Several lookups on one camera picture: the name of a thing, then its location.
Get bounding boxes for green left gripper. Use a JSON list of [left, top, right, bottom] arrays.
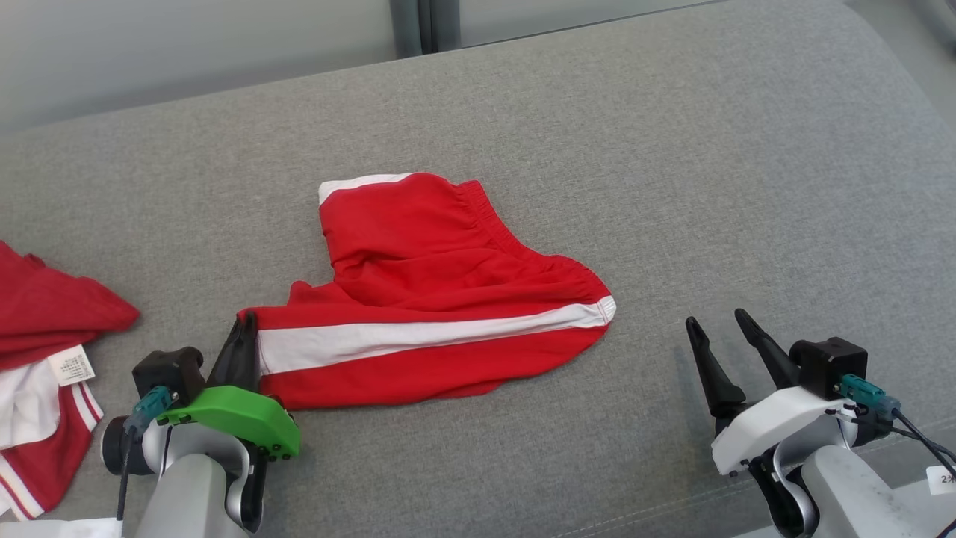
[[157, 312, 301, 461]]

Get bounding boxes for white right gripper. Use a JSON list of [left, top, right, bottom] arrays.
[[686, 309, 858, 477]]

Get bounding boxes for red white basketball jersey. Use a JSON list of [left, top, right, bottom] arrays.
[[0, 241, 141, 522]]

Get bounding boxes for red shorts with white stripe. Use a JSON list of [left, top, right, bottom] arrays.
[[238, 172, 618, 410]]

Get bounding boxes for grey fabric sofa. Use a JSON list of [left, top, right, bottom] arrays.
[[0, 0, 956, 538]]

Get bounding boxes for left camera cable teal plug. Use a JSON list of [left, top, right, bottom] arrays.
[[116, 386, 174, 522]]

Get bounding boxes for camera cable teal plug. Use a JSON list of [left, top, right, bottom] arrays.
[[838, 374, 956, 464], [116, 386, 174, 522]]

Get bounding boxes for right camera cable teal plug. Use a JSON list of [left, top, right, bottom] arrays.
[[838, 374, 956, 464]]

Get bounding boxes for grey partition post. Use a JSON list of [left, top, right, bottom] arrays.
[[388, 0, 462, 57]]

